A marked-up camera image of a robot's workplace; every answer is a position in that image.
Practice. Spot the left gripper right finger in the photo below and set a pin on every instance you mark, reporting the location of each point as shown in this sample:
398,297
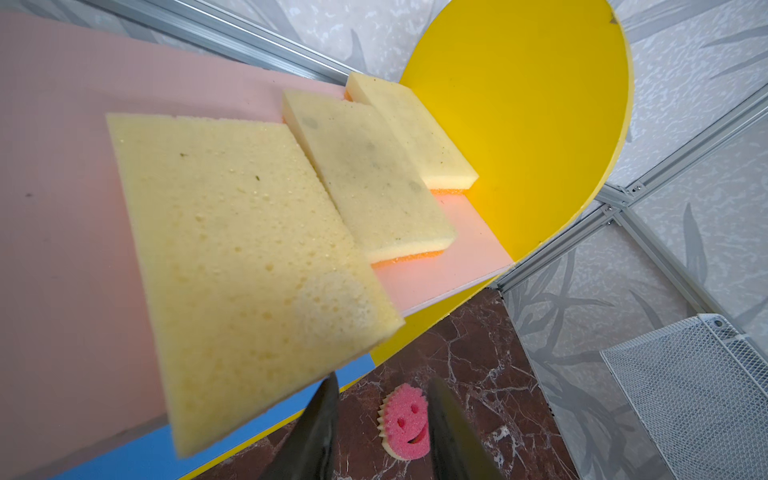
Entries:
456,451

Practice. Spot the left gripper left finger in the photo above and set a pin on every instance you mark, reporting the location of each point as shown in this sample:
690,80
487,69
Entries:
309,450

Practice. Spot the pink smiley sponge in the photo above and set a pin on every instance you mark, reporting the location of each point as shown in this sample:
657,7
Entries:
403,423

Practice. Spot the orange yellow sponge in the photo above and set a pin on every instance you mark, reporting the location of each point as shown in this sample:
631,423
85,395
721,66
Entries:
255,287

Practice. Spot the pink top shelf board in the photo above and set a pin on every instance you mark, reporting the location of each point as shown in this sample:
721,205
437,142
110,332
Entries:
80,389

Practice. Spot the white wire mesh basket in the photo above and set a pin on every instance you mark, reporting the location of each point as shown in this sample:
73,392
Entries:
699,388

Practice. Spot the yellow shelf unit frame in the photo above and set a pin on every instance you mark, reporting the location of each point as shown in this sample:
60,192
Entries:
538,97

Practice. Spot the aluminium enclosure frame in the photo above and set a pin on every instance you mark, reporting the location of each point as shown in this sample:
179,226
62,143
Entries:
696,86

